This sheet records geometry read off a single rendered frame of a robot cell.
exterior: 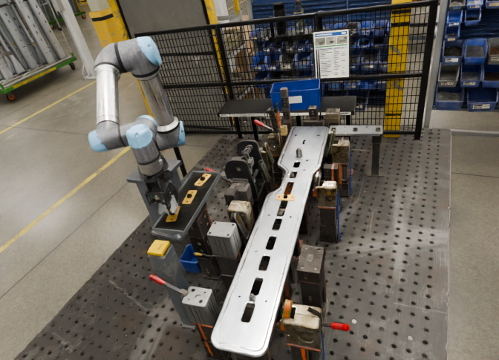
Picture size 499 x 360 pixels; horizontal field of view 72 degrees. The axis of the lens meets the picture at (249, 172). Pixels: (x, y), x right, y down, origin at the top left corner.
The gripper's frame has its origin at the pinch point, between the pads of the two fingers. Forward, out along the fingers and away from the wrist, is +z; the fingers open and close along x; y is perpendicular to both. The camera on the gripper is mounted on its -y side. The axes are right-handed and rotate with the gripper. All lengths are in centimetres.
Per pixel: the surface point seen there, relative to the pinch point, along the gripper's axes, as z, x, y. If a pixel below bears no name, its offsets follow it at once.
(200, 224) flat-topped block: 16.1, 5.4, -8.2
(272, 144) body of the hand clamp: 20, 36, -73
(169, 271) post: 14.3, -1.3, 16.5
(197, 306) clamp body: 15.8, 10.7, 30.2
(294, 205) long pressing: 21, 45, -20
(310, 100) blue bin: 13, 61, -107
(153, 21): -18, -81, -285
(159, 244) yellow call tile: 5.5, -3.6, 11.6
